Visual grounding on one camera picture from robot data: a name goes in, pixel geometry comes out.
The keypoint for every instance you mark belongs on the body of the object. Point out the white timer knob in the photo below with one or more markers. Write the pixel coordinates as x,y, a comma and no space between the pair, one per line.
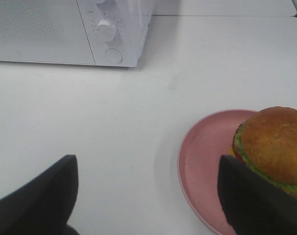
106,30

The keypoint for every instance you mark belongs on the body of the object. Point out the pink round plate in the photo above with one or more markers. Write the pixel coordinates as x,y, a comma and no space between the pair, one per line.
198,165

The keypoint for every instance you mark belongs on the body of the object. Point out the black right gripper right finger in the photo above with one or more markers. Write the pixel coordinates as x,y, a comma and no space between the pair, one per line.
251,205

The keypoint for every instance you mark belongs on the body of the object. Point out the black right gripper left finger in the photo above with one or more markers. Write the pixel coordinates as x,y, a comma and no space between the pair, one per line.
44,205

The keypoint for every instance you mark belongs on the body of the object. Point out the white microwave door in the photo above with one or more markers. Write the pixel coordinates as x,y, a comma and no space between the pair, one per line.
43,31

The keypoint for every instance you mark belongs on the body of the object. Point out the white microwave oven body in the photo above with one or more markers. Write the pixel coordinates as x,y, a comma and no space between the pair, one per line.
132,17

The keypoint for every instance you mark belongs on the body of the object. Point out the toy hamburger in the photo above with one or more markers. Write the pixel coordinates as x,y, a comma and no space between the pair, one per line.
267,144

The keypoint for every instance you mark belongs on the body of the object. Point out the round white door-release button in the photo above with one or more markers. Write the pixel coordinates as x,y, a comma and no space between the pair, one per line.
113,55

